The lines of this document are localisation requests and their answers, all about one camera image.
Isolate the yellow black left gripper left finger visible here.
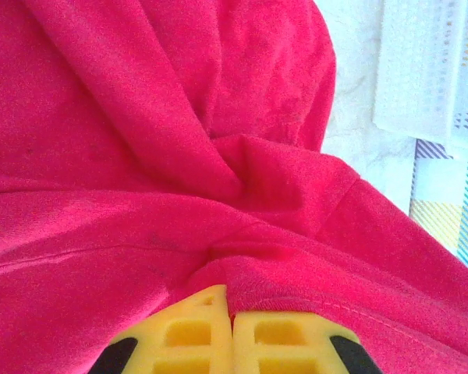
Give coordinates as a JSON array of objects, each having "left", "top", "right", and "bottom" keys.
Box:
[{"left": 95, "top": 284, "right": 233, "bottom": 374}]

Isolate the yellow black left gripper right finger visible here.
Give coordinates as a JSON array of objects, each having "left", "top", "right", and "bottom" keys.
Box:
[{"left": 232, "top": 310, "right": 383, "bottom": 374}]

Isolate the red t-shirt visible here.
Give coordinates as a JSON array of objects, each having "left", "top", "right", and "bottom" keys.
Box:
[{"left": 0, "top": 0, "right": 468, "bottom": 374}]

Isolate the white plastic basket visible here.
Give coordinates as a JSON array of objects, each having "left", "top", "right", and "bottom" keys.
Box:
[{"left": 372, "top": 0, "right": 468, "bottom": 151}]

